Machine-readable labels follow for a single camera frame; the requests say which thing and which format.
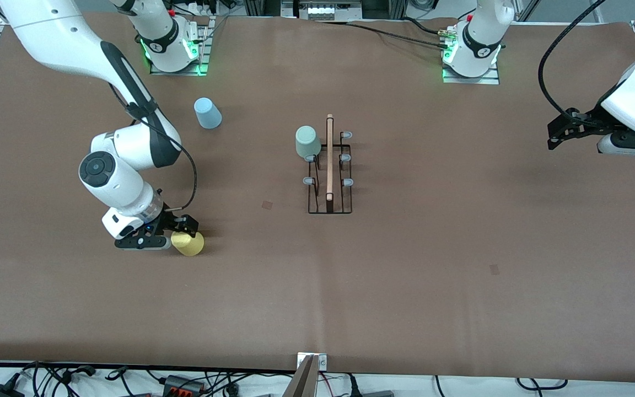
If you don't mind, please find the yellow cup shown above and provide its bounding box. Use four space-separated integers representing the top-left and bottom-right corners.
171 230 206 257

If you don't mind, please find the pale green cup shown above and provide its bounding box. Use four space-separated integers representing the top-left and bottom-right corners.
295 126 322 159

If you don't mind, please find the black wire cup holder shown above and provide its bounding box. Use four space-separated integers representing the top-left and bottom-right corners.
302 114 354 215

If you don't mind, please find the light blue cup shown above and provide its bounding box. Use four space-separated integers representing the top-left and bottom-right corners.
193 97 223 130

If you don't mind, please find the black orange connector box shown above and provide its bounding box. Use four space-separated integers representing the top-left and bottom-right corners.
162 375 203 395

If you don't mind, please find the grey slanted bar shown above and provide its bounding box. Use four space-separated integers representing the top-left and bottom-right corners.
282 355 319 397

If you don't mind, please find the brown table cover sheet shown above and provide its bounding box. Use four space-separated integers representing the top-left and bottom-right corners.
0 12 635 384

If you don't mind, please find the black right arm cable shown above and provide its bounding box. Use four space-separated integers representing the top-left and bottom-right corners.
108 83 198 213

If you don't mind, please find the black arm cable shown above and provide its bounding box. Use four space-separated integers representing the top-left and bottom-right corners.
537 0 609 125
108 83 198 213

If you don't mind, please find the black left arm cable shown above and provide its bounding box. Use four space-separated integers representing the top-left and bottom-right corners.
537 0 609 125

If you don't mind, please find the aluminium arm base plate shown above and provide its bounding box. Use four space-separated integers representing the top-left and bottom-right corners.
442 58 501 85
148 15 216 76

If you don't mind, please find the black table cable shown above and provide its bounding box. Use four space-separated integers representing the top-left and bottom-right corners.
315 21 450 51
400 17 459 39

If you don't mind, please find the silver mount bracket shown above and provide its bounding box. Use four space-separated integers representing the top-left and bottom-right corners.
297 353 328 371

